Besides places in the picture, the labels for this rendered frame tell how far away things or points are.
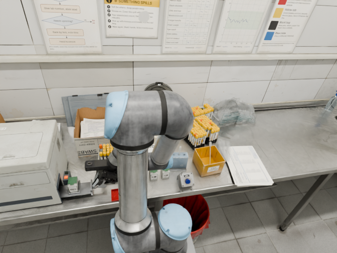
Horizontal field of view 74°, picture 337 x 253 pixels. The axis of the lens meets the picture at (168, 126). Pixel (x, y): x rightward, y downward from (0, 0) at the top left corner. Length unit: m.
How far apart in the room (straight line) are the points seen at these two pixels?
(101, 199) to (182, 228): 0.54
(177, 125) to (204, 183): 0.76
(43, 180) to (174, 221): 0.58
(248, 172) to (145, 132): 0.95
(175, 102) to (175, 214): 0.40
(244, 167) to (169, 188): 0.48
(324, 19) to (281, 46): 0.31
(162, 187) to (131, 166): 0.64
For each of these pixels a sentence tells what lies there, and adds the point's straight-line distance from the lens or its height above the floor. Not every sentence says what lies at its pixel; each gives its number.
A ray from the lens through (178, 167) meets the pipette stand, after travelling 1.30.
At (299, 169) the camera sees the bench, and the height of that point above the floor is 0.87.
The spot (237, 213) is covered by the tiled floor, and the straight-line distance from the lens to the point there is 2.32.
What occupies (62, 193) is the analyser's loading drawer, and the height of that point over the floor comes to 0.91.
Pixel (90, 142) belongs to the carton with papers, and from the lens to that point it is 1.32.
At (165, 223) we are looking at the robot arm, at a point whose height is 1.19.
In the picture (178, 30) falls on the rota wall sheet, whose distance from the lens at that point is 1.41.
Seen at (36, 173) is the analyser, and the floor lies 1.11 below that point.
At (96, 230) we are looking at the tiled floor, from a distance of 2.12.
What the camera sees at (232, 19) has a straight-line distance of 1.51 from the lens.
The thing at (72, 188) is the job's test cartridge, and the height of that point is 0.95.
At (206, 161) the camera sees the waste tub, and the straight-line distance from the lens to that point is 1.38.
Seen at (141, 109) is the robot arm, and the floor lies 1.57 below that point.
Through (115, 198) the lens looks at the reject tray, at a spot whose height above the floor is 0.88.
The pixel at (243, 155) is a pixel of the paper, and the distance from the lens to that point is 1.49.
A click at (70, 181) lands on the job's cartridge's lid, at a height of 0.98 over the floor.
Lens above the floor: 1.87
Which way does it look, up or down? 39 degrees down
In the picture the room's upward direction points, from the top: 6 degrees clockwise
